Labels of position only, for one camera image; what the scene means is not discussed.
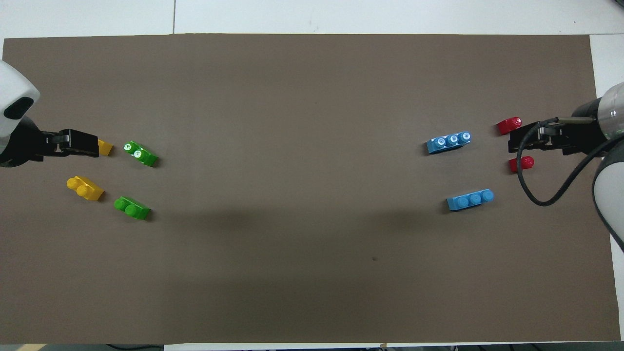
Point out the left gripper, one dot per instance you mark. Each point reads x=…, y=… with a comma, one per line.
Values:
x=27, y=144

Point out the red toy block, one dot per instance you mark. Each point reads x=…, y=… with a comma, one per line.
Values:
x=524, y=163
x=508, y=126

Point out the blue toy block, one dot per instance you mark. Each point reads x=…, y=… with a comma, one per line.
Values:
x=446, y=144
x=468, y=200

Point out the yellow toy block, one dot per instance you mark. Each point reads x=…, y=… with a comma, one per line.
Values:
x=105, y=147
x=87, y=189

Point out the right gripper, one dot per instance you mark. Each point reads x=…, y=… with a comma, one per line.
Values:
x=580, y=139

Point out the green toy block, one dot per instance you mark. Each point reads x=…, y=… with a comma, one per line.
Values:
x=134, y=209
x=144, y=155

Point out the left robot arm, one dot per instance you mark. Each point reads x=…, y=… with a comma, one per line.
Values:
x=12, y=83

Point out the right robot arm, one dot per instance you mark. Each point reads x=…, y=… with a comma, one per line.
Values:
x=613, y=109

